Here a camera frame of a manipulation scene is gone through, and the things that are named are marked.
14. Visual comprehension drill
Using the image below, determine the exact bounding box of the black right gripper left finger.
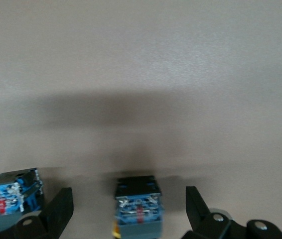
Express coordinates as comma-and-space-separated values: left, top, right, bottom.
0, 187, 75, 239

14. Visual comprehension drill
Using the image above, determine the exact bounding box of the red push button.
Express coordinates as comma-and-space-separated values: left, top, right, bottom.
0, 167, 45, 220

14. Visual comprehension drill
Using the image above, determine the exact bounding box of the yellow push button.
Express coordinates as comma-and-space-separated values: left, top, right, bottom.
113, 175, 163, 239

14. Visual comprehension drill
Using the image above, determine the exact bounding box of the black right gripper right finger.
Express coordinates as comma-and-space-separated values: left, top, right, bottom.
181, 186, 282, 239

